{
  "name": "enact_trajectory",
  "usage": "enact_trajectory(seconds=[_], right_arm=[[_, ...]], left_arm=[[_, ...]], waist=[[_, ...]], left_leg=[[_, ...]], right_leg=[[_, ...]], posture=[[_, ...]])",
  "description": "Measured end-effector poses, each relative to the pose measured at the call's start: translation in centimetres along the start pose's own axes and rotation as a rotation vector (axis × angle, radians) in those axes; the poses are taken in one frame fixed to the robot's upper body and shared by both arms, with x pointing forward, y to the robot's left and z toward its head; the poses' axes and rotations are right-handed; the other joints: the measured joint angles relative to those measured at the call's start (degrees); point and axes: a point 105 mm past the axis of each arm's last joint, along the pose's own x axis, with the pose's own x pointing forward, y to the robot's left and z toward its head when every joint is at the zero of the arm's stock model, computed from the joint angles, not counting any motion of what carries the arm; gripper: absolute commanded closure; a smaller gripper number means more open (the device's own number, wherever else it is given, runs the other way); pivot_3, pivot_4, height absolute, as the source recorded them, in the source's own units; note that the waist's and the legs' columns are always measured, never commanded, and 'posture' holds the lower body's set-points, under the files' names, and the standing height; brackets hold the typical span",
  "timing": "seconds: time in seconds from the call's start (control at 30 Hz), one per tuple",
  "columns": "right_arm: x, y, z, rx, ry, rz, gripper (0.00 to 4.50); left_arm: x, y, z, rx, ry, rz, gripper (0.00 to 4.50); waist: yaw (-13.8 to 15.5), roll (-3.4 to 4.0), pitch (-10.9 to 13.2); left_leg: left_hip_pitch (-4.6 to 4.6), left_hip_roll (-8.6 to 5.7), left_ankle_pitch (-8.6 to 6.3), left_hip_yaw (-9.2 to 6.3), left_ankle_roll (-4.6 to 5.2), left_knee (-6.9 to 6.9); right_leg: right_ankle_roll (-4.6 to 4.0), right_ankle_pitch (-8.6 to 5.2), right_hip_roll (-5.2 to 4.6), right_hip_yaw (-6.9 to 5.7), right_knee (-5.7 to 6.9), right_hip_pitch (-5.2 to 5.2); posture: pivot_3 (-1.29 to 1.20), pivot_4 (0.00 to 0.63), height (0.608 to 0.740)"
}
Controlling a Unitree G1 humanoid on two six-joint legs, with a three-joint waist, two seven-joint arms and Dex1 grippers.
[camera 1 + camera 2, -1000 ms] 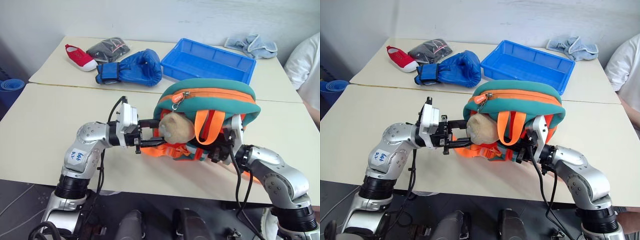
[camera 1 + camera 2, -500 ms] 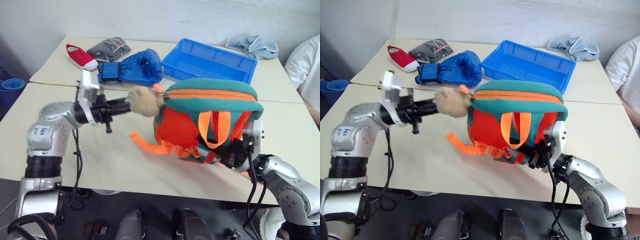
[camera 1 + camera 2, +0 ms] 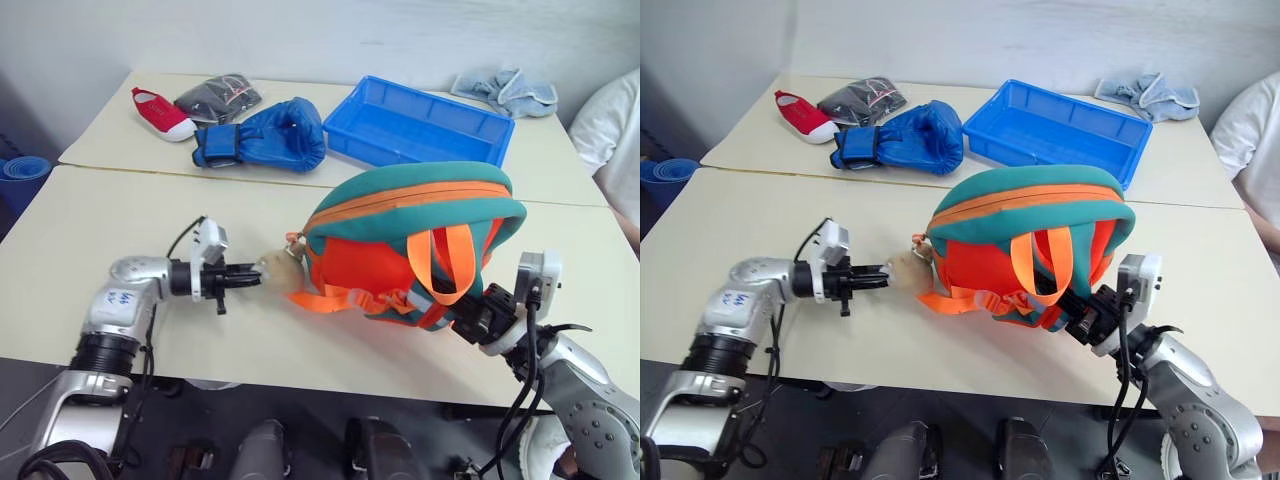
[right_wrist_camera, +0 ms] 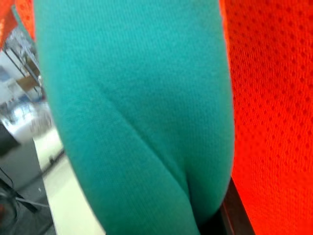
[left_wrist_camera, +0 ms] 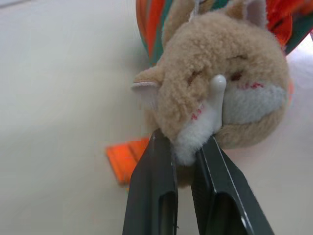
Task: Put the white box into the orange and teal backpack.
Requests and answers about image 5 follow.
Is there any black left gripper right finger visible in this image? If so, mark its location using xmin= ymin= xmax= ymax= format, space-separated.
xmin=191 ymin=135 xmax=275 ymax=235

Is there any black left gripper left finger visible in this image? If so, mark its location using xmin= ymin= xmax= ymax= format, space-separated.
xmin=122 ymin=129 xmax=179 ymax=235

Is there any beige plush animal keychain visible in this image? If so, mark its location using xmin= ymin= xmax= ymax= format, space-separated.
xmin=131 ymin=0 xmax=292 ymax=191

